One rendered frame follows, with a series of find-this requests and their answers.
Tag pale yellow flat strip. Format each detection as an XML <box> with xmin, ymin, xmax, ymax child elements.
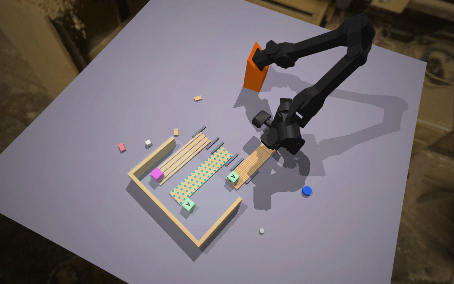
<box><xmin>204</xmin><ymin>146</ymin><xmax>233</xmax><ymax>173</ymax></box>

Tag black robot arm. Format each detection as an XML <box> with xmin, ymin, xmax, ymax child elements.
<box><xmin>252</xmin><ymin>13</ymin><xmax>376</xmax><ymax>150</ymax></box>

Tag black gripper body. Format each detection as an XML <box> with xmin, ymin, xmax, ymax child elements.
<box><xmin>252</xmin><ymin>110</ymin><xmax>305</xmax><ymax>155</ymax></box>

